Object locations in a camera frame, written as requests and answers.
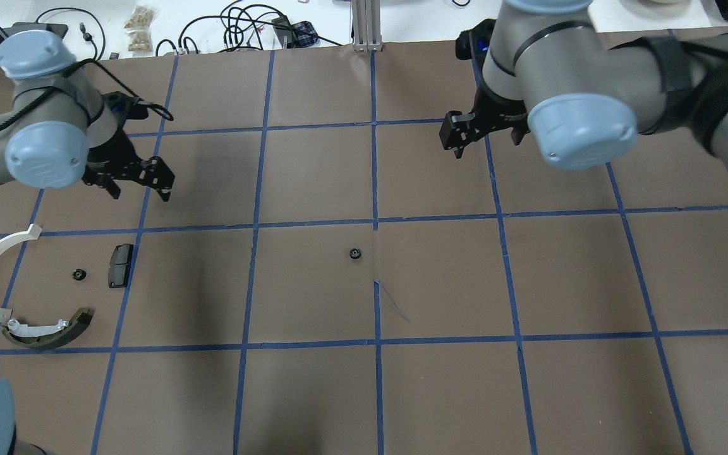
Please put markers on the olive curved brake shoe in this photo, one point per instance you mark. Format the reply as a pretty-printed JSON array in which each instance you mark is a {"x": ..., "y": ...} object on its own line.
[{"x": 45, "y": 337}]

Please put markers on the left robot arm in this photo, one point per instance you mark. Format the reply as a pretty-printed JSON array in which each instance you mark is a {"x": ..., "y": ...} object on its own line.
[{"x": 62, "y": 130}]

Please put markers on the dark brake pad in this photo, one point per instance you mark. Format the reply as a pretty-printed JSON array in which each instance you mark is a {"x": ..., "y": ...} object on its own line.
[{"x": 120, "y": 266}]

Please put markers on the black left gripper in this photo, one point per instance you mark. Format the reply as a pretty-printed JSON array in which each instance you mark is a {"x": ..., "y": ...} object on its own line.
[{"x": 111, "y": 151}]

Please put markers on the aluminium frame post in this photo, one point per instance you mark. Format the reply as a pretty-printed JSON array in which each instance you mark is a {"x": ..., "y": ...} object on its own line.
[{"x": 366, "y": 26}]

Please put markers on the small black bearing gear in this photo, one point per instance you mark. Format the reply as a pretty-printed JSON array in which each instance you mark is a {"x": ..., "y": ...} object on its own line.
[{"x": 79, "y": 275}]

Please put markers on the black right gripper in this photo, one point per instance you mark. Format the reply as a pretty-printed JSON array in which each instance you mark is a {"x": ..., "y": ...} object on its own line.
[{"x": 495, "y": 117}]

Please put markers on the bagged small parts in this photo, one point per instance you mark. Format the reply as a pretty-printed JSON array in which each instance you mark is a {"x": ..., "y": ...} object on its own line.
[{"x": 137, "y": 28}]

